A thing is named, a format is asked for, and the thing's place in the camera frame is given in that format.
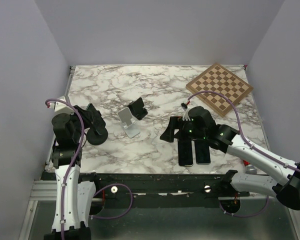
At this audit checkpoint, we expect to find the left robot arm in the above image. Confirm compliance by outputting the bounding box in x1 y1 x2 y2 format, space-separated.
43 103 106 240

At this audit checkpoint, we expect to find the wooden chessboard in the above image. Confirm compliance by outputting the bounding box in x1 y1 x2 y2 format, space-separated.
185 63 253 117

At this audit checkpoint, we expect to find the silver metal phone stand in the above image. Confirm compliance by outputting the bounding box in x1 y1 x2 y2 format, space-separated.
117 107 140 139

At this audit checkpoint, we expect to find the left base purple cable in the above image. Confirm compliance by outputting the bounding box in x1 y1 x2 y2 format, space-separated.
88 183 135 221

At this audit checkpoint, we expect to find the black folding phone stand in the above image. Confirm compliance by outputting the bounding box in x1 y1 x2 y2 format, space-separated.
127 97 148 121

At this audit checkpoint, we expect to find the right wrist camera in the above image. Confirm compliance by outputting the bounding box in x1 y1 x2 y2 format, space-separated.
181 101 191 121

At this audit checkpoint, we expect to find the red cylindrical tool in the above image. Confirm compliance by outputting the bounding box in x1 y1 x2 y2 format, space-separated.
242 160 258 175

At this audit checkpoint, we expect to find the black round-base phone stand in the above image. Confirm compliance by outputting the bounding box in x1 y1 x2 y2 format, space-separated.
86 103 108 146

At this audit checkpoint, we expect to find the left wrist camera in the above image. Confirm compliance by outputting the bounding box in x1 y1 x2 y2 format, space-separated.
47 95 74 116

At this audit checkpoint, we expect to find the aluminium frame rail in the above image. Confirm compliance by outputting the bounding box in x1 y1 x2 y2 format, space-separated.
29 180 57 201

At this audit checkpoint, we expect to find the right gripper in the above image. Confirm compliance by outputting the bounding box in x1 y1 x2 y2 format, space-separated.
159 116 207 143

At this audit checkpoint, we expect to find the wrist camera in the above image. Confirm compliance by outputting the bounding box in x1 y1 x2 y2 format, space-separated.
181 101 191 121
47 95 74 116

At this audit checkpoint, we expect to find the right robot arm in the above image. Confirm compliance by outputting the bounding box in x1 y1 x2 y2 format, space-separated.
160 106 300 211

